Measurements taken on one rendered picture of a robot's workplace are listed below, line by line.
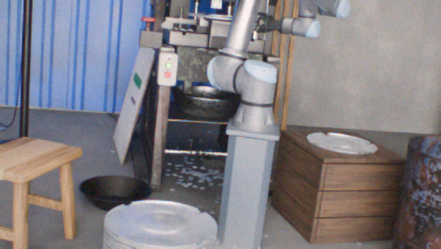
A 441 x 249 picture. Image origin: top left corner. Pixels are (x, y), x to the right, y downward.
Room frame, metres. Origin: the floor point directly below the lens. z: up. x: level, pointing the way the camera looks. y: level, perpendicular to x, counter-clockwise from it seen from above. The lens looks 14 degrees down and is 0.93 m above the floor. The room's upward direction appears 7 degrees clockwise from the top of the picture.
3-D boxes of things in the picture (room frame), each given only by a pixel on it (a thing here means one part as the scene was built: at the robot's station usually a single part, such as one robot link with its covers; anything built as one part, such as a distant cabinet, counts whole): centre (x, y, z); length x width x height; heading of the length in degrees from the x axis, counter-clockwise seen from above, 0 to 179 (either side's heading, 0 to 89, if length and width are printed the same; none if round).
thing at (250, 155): (2.02, -0.11, 0.23); 0.19 x 0.19 x 0.45; 87
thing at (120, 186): (2.25, 0.41, 0.04); 0.30 x 0.30 x 0.07
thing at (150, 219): (1.39, 0.13, 0.32); 0.29 x 0.29 x 0.01
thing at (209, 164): (2.67, 0.07, 0.14); 0.59 x 0.10 x 0.05; 13
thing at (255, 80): (2.02, -0.10, 0.62); 0.13 x 0.12 x 0.14; 52
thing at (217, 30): (2.63, 0.06, 0.72); 0.25 x 0.14 x 0.14; 13
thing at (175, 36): (2.80, 0.10, 0.68); 0.45 x 0.30 x 0.06; 103
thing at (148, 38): (2.51, 0.36, 0.62); 0.10 x 0.06 x 0.20; 103
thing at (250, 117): (2.02, -0.11, 0.50); 0.15 x 0.15 x 0.10
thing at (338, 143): (2.32, -0.50, 0.35); 0.29 x 0.29 x 0.01
